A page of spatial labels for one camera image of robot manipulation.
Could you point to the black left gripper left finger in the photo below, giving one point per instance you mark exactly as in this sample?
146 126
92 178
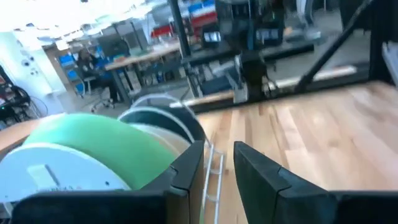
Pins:
183 186

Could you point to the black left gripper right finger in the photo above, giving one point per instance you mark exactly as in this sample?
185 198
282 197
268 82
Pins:
267 193

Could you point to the yellow patterned plate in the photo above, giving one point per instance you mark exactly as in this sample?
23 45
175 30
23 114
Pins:
168 140

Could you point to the dark teal plate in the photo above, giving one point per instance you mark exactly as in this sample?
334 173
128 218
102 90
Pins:
183 121

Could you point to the green plate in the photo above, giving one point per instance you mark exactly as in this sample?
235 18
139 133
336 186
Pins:
109 140

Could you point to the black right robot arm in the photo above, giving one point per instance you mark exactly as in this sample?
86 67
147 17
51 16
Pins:
253 71

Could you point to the white plate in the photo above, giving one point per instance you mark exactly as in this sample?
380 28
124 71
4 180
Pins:
62 168

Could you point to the wooden background desk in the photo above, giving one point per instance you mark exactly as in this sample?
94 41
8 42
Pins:
143 56

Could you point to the person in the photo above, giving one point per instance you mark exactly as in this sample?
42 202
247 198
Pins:
90 68

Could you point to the black side stand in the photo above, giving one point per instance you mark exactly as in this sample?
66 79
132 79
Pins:
379 37

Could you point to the black aluminium table frame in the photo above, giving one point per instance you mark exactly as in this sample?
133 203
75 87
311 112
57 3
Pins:
342 77

